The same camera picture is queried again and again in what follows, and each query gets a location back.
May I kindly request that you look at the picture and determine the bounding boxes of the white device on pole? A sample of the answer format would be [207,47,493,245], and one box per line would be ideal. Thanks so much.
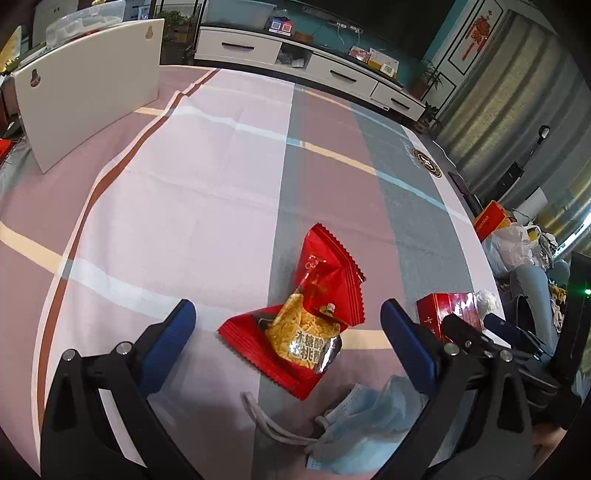
[525,124,553,168]

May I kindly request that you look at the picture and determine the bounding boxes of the striped tablecloth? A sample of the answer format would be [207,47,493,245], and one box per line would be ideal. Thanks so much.
[0,65,505,480]

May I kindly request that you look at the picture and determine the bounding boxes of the small red box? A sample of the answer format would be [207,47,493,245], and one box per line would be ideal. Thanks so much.
[416,292,484,344]

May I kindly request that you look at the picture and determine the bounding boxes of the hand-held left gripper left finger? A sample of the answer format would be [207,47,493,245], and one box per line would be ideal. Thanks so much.
[39,299,204,480]

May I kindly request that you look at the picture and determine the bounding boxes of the yellow and white box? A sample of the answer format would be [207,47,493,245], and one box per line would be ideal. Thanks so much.
[369,48,400,77]

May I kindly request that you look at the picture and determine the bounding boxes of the yellow curtain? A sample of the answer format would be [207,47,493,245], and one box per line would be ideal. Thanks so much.
[551,173,591,243]

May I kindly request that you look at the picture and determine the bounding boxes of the potted plant in brown pot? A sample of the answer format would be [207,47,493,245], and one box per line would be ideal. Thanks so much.
[417,59,445,100]

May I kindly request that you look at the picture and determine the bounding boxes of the beige curtain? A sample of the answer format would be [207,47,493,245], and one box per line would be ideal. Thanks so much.
[435,8,591,210]

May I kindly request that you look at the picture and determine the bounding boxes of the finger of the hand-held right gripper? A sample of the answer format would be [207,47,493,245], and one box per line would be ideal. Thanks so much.
[482,313,561,370]
[441,313,502,357]

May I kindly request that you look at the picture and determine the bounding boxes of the white upright box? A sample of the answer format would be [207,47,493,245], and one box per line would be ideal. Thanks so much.
[523,186,549,219]

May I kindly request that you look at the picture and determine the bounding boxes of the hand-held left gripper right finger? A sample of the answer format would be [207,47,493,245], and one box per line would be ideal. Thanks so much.
[369,299,539,480]

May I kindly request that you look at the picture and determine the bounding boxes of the red snack wrapper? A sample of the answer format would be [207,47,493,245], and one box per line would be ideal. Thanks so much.
[217,223,367,401]

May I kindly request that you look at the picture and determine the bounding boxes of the white television cabinet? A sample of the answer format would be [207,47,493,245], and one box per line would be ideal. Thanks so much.
[194,25,428,121]

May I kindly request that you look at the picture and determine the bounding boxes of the clear plastic storage box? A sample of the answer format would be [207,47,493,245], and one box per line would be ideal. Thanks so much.
[45,0,128,48]

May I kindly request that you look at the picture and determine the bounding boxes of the white standing board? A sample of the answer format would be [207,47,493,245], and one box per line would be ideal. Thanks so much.
[10,18,166,175]

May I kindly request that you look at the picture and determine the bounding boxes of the small potted floor plant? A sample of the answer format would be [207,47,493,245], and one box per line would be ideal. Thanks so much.
[416,103,443,135]

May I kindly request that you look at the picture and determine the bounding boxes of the black upright box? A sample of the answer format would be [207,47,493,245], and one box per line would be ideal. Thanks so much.
[501,161,525,190]

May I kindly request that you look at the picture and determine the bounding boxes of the large black television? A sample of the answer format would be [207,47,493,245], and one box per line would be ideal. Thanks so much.
[295,0,459,52]

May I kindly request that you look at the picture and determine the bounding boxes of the red wall hanging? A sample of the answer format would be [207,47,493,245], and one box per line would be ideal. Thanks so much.
[461,8,493,62]

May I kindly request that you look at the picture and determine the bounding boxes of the white plastic bag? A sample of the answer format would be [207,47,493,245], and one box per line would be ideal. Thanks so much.
[482,222,542,278]

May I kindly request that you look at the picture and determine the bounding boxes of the white crumpled paper ball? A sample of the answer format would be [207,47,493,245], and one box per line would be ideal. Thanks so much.
[475,290,500,317]

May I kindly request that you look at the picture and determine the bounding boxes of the orange red carton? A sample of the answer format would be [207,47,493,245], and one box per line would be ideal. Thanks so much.
[473,200,515,243]

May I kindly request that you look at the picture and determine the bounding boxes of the blue face mask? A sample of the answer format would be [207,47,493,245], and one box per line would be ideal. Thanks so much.
[241,375,432,476]

